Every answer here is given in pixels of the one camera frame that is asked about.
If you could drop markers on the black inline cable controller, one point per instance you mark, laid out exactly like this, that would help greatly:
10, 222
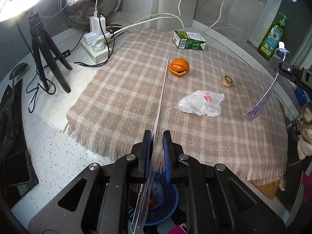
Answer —
65, 54

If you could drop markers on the black tablet device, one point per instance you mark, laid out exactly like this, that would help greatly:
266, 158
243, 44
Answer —
18, 176

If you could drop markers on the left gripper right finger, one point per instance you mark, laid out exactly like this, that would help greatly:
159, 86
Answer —
217, 201

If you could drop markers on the green white milk carton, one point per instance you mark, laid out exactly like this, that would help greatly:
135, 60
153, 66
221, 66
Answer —
188, 40

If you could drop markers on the orange peel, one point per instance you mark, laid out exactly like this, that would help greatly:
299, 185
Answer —
179, 67

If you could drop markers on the white power strip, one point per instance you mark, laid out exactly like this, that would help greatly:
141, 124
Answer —
96, 46

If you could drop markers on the small round nut shell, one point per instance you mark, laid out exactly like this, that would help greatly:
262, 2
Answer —
227, 81

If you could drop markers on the right hand in white glove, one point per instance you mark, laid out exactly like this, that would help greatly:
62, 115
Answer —
304, 147

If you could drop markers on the white cloth under tablecloth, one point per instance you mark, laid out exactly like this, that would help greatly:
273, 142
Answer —
53, 108

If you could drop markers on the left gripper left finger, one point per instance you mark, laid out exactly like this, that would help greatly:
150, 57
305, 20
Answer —
97, 199

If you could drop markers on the white plastic bag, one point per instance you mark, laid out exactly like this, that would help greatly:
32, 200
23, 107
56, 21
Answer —
202, 103

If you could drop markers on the stainless steel pot lid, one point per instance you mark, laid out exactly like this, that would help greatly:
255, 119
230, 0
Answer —
77, 12

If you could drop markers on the green dish soap bottle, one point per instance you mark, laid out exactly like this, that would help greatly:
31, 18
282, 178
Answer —
272, 38

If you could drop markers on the pink plaid tablecloth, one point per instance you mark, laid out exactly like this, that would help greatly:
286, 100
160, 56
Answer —
121, 101

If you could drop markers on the clear plastic sheet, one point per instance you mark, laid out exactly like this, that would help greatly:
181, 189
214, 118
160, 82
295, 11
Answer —
142, 205

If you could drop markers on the black tripod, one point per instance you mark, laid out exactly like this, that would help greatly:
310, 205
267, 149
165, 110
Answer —
42, 43

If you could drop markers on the white charger adapter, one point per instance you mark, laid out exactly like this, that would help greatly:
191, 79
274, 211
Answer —
97, 25

